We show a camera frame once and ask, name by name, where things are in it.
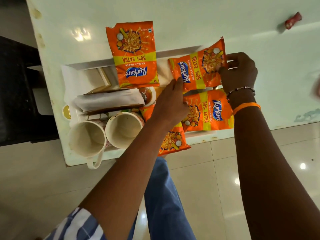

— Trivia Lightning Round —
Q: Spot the blue jeans leg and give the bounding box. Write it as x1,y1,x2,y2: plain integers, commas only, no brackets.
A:
127,157,197,240

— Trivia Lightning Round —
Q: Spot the beaded bracelet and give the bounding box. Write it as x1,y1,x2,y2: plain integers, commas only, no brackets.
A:
226,86,256,101

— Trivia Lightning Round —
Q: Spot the blue white striped sleeve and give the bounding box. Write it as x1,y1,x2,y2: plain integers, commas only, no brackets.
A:
43,207,107,240

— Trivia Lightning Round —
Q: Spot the person's left hand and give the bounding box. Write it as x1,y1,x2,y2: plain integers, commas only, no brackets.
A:
151,77,190,128

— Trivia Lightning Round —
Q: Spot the rolled white paper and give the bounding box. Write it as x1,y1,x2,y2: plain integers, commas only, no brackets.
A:
72,88,146,116

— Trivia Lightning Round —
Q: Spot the white mug with handle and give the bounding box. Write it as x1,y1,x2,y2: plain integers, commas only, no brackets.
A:
68,118,112,170

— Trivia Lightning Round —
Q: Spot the black furniture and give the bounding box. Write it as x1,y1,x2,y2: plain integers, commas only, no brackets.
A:
0,35,60,147

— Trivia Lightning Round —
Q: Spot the person's right hand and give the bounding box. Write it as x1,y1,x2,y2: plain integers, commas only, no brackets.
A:
219,52,258,95

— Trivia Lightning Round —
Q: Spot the person's left forearm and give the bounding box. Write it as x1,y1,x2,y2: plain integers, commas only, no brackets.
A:
78,118,176,240

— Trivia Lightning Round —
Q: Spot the small round bowl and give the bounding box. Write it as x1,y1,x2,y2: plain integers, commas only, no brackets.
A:
139,87,158,107

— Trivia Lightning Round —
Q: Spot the white printed mug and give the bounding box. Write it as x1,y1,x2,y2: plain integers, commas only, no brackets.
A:
105,111,145,150

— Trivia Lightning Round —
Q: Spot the person's right forearm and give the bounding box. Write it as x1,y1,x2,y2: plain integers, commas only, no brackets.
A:
228,92,320,240

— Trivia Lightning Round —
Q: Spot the orange wrist thread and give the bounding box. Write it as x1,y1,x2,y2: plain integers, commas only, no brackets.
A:
232,102,261,116

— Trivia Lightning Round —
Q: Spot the red crumpled wrapper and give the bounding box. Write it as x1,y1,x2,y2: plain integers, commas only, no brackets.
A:
285,11,303,30

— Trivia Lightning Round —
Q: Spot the white serving tray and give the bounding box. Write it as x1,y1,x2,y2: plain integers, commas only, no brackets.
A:
61,45,235,158

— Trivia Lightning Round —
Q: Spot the orange snack packet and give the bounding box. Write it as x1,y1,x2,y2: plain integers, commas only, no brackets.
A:
105,21,160,89
140,104,191,157
168,37,227,92
181,89,235,133

